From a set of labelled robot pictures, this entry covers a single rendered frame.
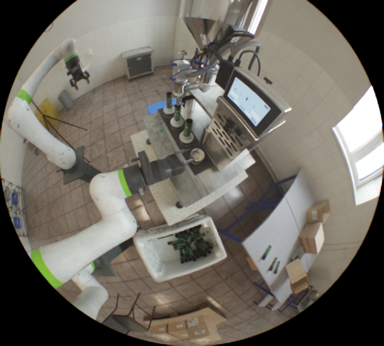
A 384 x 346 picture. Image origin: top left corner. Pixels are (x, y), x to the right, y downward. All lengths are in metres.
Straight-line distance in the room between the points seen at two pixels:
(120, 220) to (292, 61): 1.96
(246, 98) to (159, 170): 0.32
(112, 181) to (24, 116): 0.50
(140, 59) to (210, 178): 3.19
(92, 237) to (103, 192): 0.14
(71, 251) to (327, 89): 2.02
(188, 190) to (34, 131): 0.78
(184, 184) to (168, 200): 0.29
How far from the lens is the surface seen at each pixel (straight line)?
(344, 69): 1.75
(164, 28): 4.09
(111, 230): 0.38
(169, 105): 0.66
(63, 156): 0.74
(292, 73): 1.73
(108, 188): 0.36
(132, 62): 3.34
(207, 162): 0.58
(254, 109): 0.29
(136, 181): 0.35
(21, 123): 0.64
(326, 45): 1.79
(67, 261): 0.40
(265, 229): 1.13
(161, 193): 0.81
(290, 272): 1.54
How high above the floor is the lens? 1.55
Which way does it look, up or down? 63 degrees down
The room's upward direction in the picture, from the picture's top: 18 degrees clockwise
